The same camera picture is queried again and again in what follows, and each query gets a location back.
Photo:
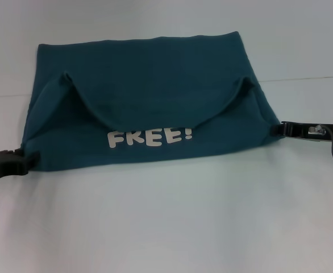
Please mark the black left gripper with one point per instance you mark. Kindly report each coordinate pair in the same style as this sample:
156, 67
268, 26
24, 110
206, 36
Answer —
1, 165

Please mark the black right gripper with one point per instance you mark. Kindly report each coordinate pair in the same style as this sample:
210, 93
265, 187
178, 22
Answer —
308, 130

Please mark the teal blue shirt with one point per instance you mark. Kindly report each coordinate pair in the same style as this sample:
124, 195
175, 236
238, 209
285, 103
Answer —
155, 99

